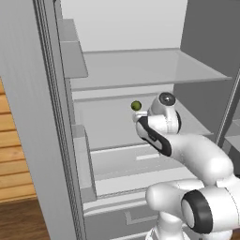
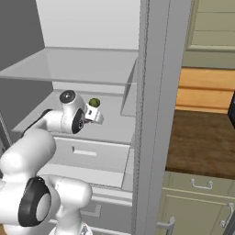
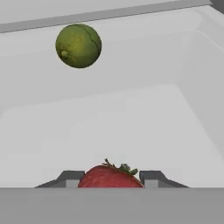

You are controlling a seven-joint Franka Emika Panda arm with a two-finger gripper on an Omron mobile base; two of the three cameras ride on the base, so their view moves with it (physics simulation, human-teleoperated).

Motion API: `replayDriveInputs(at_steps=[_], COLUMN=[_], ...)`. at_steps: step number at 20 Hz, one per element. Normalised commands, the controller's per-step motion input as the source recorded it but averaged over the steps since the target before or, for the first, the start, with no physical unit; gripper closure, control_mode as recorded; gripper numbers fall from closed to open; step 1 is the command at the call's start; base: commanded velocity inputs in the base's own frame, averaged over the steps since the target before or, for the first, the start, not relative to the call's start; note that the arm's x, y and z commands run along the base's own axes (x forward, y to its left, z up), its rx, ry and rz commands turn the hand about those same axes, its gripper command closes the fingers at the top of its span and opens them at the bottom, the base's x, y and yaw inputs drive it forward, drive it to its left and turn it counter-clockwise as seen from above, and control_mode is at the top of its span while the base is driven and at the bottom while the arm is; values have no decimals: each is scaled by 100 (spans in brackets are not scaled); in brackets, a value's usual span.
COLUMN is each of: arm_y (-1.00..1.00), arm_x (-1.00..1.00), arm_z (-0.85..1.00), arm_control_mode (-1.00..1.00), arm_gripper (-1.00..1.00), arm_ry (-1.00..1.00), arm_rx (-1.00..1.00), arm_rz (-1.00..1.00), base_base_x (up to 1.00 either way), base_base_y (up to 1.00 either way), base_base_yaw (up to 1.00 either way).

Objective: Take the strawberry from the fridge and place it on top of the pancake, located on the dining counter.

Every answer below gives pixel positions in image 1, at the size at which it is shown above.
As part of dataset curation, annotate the glass fridge shelf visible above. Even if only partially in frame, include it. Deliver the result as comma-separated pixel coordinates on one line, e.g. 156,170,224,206
69,47,233,93
72,93,217,152

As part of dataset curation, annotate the grey freezer drawer front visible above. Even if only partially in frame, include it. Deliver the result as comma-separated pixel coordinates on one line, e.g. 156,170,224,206
82,189,165,240

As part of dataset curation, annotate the grey freezer drawer handle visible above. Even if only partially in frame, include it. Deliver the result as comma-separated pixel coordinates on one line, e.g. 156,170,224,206
124,208,161,227

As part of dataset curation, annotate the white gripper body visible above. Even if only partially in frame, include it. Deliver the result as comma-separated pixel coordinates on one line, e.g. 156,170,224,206
131,110,149,124

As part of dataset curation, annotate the grey fridge door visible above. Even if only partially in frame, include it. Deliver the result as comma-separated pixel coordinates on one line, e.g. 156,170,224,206
0,0,98,240
215,67,240,177

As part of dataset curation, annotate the pale fridge crisper drawer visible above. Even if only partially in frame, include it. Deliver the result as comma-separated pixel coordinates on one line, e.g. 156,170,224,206
89,143,203,199

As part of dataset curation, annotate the grey door bin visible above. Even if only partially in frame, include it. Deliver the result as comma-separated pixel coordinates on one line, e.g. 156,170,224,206
70,124,98,204
56,18,89,80

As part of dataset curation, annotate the grey fridge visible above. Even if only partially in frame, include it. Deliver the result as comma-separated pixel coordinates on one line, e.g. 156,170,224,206
52,0,240,240

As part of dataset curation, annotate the green round fruit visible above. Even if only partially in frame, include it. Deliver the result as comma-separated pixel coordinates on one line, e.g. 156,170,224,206
130,100,143,113

